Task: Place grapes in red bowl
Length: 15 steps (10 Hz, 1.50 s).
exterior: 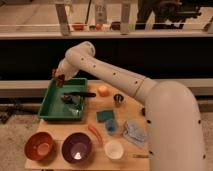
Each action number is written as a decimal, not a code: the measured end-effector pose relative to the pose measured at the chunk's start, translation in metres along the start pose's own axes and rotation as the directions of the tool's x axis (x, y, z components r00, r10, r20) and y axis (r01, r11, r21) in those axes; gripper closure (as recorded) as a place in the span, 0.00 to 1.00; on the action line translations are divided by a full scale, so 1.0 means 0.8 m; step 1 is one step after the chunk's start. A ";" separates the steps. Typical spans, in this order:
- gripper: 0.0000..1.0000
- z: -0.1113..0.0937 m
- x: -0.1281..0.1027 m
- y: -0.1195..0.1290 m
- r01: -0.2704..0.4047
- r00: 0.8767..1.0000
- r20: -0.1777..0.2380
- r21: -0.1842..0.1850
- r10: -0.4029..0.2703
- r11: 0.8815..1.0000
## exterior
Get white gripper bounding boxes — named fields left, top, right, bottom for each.
left=54, top=59, right=78, bottom=80

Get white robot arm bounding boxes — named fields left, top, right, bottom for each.
left=54, top=41, right=208, bottom=171

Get purple bowl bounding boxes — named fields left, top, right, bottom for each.
left=61, top=132, right=93, bottom=164

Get red bowl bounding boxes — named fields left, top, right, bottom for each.
left=24, top=132, right=54, bottom=161

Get green plastic tray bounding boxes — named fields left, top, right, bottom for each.
left=38, top=78, right=87, bottom=121

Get orange fruit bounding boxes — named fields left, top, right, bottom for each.
left=98, top=85, right=109, bottom=97

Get green sponge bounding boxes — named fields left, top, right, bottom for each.
left=97, top=110, right=115, bottom=122

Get small metal cup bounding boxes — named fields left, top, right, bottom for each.
left=113, top=94, right=124, bottom=105

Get orange carrot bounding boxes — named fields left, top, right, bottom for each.
left=88, top=124, right=103, bottom=146

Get blue plastic cup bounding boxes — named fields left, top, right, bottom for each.
left=105, top=119, right=118, bottom=135

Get blue grey cloth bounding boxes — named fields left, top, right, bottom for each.
left=123, top=120, right=146, bottom=148

